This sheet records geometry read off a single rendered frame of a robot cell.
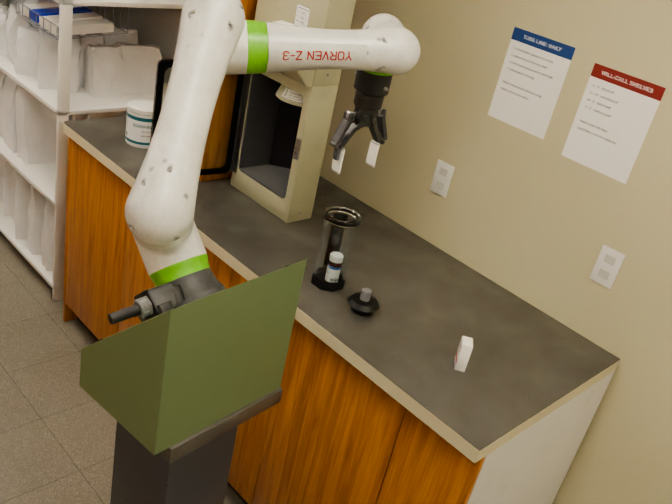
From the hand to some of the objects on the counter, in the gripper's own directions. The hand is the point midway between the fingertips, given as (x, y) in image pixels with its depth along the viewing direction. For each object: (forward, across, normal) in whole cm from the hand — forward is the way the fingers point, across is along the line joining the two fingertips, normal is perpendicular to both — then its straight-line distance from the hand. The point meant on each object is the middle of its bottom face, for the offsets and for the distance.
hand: (353, 164), depth 198 cm
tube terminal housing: (+38, -25, -50) cm, 68 cm away
